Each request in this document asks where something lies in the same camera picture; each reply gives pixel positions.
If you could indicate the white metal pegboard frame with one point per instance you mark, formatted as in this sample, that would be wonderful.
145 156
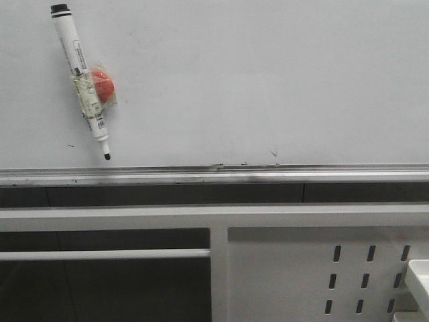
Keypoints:
211 263

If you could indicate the red round magnet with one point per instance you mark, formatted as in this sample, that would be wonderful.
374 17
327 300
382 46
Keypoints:
104 85

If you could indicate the white plastic bin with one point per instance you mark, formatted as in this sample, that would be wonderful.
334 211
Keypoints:
416 280

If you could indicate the white whiteboard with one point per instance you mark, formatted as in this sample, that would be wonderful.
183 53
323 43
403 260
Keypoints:
220 82

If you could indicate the white whiteboard marker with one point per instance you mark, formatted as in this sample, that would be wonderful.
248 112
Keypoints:
82 78

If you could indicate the aluminium whiteboard tray rail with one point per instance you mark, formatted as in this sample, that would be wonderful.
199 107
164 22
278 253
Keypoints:
215 174

